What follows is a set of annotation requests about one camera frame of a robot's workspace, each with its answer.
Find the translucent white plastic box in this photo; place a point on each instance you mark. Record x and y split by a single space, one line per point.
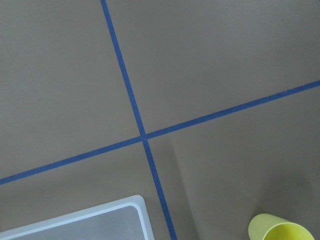
123 219

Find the yellow plastic cup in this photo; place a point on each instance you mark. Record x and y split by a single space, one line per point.
269 227

